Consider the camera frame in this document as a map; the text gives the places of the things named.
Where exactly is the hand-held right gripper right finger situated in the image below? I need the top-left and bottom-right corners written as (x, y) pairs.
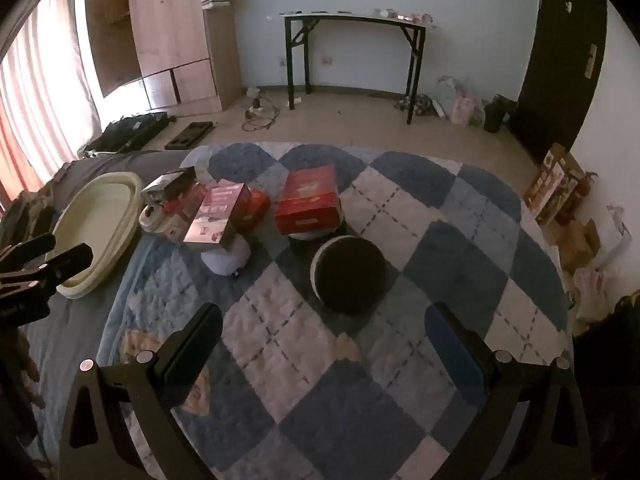
top-left (425, 301), bottom-right (593, 480)

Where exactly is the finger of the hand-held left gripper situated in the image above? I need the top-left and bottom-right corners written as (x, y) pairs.
top-left (30, 242), bottom-right (94, 286)
top-left (0, 232), bottom-right (57, 273)

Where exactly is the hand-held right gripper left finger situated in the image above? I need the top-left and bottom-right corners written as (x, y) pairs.
top-left (59, 302), bottom-right (224, 480)

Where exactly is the cream plastic basin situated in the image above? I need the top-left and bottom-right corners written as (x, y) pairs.
top-left (50, 171), bottom-right (144, 300)

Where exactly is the white tape roll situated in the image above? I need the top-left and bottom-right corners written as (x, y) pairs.
top-left (139, 202), bottom-right (168, 234)

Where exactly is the pale plush toy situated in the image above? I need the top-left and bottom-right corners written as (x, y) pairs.
top-left (179, 146), bottom-right (226, 186)
top-left (201, 232), bottom-right (251, 276)

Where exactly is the dark box silver window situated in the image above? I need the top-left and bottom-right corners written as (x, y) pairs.
top-left (141, 166), bottom-right (197, 206)

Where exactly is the round black white sponge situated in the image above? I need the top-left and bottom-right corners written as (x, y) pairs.
top-left (310, 235), bottom-right (387, 315)
top-left (289, 220), bottom-right (347, 246)

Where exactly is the glossy pink printed box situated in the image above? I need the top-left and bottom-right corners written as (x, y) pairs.
top-left (183, 183), bottom-right (251, 251)

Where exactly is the large red box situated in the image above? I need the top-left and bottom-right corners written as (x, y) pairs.
top-left (274, 164), bottom-right (346, 236)

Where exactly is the person's left hand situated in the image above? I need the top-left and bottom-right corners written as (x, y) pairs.
top-left (12, 332), bottom-right (47, 409)

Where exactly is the dark backpack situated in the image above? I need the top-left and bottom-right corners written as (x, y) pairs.
top-left (0, 187), bottom-right (58, 251)

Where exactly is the large black case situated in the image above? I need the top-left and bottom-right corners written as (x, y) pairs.
top-left (82, 111), bottom-right (171, 156)

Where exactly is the blue white checkered blanket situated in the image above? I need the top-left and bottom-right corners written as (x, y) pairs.
top-left (95, 141), bottom-right (573, 480)

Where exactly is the clear plastic bag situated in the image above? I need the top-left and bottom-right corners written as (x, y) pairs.
top-left (570, 265), bottom-right (626, 321)

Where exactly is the pink white curtain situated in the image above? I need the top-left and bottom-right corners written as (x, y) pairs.
top-left (0, 0), bottom-right (101, 201)

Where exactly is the brown cardboard piece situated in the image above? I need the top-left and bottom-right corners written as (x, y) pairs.
top-left (555, 217), bottom-right (601, 271)

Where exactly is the black foam tray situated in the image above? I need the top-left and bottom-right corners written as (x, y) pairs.
top-left (165, 121), bottom-right (217, 151)

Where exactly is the printed cardboard box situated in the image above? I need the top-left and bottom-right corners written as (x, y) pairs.
top-left (522, 142), bottom-right (588, 226)

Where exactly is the black bag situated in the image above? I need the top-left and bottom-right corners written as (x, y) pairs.
top-left (482, 94), bottom-right (518, 133)

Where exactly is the pink bag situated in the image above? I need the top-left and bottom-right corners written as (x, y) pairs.
top-left (450, 91), bottom-right (476, 125)

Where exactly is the camouflage cloth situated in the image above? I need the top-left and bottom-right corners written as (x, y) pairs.
top-left (395, 95), bottom-right (446, 118)

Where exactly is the wooden wardrobe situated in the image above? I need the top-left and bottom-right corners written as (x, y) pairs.
top-left (84, 0), bottom-right (244, 111)

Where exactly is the dark door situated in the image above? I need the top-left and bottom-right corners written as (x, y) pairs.
top-left (510, 0), bottom-right (608, 161)

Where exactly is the black leg folding table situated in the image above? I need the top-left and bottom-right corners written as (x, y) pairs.
top-left (267, 10), bottom-right (431, 125)

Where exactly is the coiled cable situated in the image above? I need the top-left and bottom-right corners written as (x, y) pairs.
top-left (242, 95), bottom-right (281, 133)

